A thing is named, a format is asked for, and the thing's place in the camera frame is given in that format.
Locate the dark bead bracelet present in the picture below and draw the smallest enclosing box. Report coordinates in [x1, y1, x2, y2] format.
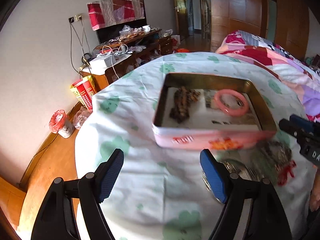
[260, 141, 293, 173]

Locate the red cord coin charm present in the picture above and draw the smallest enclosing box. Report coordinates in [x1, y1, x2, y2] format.
[277, 160, 297, 186]

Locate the pink bangle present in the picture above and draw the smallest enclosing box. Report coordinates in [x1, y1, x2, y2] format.
[214, 89, 249, 117]

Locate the white green-patterned bed sheet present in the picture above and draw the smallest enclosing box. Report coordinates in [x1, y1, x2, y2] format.
[75, 52, 305, 239]

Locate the pink metal tin box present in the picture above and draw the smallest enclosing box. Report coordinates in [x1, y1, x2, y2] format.
[152, 73, 277, 151]

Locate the clear plastic bag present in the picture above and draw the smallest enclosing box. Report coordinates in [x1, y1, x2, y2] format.
[73, 106, 92, 130]

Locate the white bin with red bag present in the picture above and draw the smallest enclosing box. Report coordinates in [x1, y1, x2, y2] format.
[49, 109, 74, 139]

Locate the red yellow carton box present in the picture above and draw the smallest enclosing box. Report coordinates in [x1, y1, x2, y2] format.
[70, 75, 96, 110]

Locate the pink patchwork quilt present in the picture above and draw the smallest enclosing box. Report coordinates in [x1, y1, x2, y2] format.
[215, 30, 319, 122]

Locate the wooden wardrobe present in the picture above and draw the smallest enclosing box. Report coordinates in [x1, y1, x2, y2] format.
[210, 0, 309, 59]

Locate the white box on cabinet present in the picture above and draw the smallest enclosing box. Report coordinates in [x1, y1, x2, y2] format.
[89, 54, 116, 69]

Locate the wooden TV cabinet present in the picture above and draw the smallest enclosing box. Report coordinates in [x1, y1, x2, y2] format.
[80, 29, 173, 91]

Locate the television with patchwork cover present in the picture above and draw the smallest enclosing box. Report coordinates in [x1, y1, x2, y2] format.
[87, 0, 147, 43]

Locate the wooden door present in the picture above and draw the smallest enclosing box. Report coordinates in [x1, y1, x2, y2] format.
[174, 0, 189, 41]

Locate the brown wooden bead bracelet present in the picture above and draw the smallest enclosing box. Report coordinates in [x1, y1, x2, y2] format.
[169, 86, 201, 124]

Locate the wall power socket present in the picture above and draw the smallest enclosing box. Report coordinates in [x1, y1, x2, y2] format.
[68, 14, 82, 23]

